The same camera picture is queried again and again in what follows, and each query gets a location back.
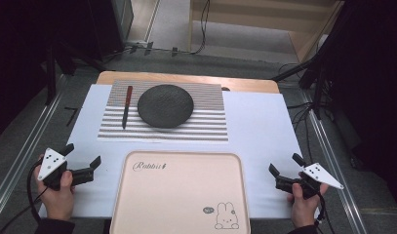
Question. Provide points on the light wooden shelf unit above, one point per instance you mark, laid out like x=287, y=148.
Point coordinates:
x=251, y=22

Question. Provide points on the wooden board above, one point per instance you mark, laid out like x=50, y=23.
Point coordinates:
x=245, y=85

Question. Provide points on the pink tray with rabbit print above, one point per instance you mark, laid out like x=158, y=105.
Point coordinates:
x=179, y=195

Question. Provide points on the black cabinet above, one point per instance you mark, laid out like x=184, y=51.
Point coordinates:
x=105, y=26

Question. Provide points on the metal floor rail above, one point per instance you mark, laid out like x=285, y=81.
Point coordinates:
x=20, y=162
x=336, y=156

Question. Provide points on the person's left hand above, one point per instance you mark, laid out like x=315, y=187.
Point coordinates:
x=58, y=201

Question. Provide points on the power strip with plugs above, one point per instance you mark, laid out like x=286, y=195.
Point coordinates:
x=147, y=48

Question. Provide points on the black metal stand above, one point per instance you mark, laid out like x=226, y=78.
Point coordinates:
x=51, y=74
x=316, y=71

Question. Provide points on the dark round plate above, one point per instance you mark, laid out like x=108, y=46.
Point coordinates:
x=165, y=105

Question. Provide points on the white table sheet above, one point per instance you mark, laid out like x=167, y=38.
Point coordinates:
x=261, y=130

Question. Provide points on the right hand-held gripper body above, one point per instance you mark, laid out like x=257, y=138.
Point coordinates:
x=319, y=174

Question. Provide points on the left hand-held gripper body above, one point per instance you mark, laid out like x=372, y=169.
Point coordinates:
x=49, y=162

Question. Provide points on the person's right hand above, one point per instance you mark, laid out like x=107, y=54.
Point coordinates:
x=303, y=208

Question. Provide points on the small dark knob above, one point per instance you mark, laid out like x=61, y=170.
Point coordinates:
x=225, y=88

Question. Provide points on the striped placemat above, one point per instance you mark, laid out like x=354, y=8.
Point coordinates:
x=199, y=130

